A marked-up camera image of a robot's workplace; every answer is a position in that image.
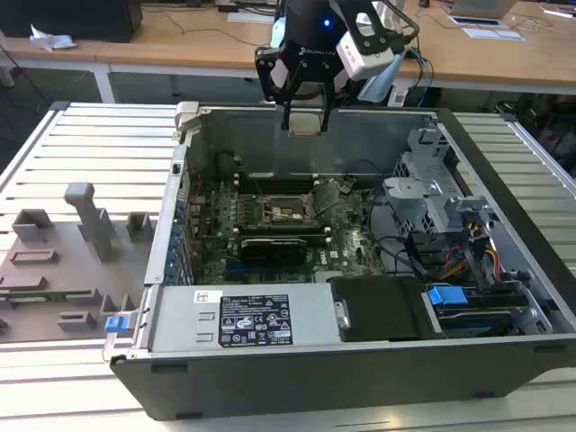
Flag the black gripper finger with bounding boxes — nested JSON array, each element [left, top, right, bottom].
[[319, 67, 340, 135], [279, 62, 305, 132]]

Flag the silver CPU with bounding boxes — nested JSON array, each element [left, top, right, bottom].
[[287, 112, 328, 137]]

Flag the metal socket cover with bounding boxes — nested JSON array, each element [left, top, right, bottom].
[[308, 178, 341, 217]]

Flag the CPU socket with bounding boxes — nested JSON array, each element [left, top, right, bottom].
[[262, 193, 323, 225]]

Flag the metal disk bay cage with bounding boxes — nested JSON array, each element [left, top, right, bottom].
[[382, 127, 499, 235]]

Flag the wooden desk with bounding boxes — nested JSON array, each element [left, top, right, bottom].
[[0, 0, 576, 95]]

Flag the green motherboard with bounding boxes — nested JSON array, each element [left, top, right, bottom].
[[186, 175, 388, 287]]

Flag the graphics card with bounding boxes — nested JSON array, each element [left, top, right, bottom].
[[238, 236, 310, 271]]

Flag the grey laptop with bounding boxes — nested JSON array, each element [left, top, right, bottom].
[[449, 0, 518, 17]]

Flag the black plastic shroud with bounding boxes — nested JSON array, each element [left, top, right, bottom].
[[326, 274, 433, 343]]

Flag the hard disk in blue carrier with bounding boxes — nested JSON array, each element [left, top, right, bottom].
[[422, 283, 527, 337]]

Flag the grey parts rack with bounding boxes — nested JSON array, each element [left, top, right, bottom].
[[0, 182, 158, 346]]

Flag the grey power supply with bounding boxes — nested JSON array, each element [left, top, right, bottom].
[[134, 283, 343, 356]]

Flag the black box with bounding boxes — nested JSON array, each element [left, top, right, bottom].
[[0, 0, 144, 44]]

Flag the crumpled white paper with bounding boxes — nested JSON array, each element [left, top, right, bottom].
[[29, 22, 77, 51]]

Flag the black PC case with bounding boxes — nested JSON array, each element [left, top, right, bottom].
[[102, 101, 576, 422]]

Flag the blue plastic latch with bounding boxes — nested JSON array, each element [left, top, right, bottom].
[[103, 314, 127, 335]]

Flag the green RAM stick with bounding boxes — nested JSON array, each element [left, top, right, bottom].
[[0, 290, 91, 302]]

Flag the black-framed wrist camera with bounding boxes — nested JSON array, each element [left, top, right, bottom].
[[255, 44, 289, 105]]

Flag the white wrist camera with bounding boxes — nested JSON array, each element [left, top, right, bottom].
[[336, 29, 395, 83]]

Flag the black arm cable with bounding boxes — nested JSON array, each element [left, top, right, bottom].
[[371, 0, 422, 50]]

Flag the blue cable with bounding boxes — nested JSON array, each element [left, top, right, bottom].
[[404, 44, 437, 109]]

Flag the thick black cable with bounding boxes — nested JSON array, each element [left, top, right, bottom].
[[366, 188, 428, 280]]

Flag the yellow red wire bundle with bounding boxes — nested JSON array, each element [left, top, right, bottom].
[[443, 215, 503, 283]]

